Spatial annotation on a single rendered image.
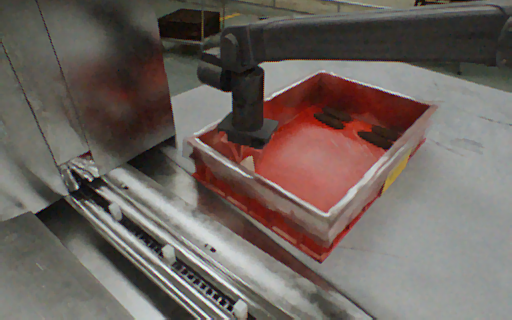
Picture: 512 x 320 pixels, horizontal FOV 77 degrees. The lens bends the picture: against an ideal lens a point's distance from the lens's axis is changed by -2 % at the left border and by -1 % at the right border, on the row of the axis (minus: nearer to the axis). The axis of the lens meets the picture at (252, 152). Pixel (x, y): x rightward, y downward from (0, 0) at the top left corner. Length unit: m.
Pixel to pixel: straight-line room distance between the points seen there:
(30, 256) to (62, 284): 0.07
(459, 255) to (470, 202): 0.15
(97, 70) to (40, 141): 0.14
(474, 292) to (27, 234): 0.66
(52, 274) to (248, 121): 0.36
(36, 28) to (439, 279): 0.69
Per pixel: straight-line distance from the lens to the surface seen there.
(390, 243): 0.62
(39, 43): 0.57
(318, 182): 0.68
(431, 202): 0.72
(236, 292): 0.49
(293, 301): 0.47
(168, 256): 0.52
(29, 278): 0.53
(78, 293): 0.49
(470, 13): 0.38
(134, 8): 0.64
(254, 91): 0.55
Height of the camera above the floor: 1.27
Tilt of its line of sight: 36 degrees down
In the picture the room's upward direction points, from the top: straight up
